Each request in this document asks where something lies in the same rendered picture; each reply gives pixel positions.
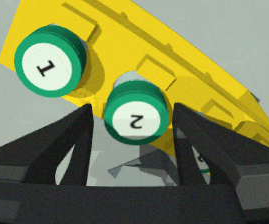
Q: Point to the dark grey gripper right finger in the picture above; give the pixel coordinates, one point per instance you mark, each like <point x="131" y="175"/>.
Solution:
<point x="233" y="159"/>

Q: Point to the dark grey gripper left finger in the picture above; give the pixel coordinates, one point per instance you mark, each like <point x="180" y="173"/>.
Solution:
<point x="34" y="158"/>

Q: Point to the yellow tube rack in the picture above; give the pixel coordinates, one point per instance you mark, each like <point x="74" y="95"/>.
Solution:
<point x="115" y="46"/>

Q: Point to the pale grey key housing panel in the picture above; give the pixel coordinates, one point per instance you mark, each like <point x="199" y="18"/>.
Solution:
<point x="145" y="171"/>

